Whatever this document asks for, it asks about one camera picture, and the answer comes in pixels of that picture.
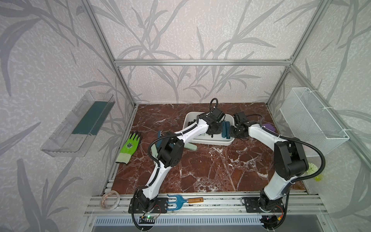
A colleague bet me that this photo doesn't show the white rectangular storage box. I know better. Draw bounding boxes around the white rectangular storage box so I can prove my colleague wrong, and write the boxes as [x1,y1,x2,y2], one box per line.
[183,112,235,146]

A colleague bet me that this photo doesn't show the mint pruning pliers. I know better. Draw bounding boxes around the mint pruning pliers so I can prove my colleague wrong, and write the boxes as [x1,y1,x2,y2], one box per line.
[185,143,198,151]
[151,145,158,158]

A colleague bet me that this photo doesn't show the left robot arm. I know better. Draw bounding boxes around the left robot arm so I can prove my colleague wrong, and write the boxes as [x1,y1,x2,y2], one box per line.
[133,107,225,213]

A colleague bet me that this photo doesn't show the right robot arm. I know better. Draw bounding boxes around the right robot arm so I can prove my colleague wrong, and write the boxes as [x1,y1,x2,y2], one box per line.
[231,112,326,212]

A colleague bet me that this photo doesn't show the open teal pruning pliers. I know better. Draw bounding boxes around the open teal pruning pliers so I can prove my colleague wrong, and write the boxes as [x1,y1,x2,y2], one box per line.
[157,131,161,142]

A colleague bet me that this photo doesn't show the purple pink silicone spatula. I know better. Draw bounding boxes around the purple pink silicone spatula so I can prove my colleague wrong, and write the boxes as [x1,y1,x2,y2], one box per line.
[263,123,276,132]

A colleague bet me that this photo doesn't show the potted artificial flower plant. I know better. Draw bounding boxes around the potted artificial flower plant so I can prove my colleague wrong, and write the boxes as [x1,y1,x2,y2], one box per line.
[306,162,323,182]

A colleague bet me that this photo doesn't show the green gardening glove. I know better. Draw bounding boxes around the green gardening glove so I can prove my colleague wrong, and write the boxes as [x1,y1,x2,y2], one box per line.
[116,131,142,164]

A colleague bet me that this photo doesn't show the blue garden hand fork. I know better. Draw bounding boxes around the blue garden hand fork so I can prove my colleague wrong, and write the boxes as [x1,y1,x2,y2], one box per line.
[166,194,204,211]

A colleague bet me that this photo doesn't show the white wire mesh basket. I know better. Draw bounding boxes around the white wire mesh basket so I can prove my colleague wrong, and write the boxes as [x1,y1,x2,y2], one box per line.
[280,88,349,155]

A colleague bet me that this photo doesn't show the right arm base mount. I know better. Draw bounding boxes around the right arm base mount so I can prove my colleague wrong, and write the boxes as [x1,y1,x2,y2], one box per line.
[241,196,285,213]

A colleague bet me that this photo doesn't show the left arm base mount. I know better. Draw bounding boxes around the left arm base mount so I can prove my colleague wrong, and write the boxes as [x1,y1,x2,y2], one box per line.
[128,197,168,214]

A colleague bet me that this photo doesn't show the clear plastic wall shelf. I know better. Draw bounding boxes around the clear plastic wall shelf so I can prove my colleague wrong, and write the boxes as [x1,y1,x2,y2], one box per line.
[41,90,116,158]

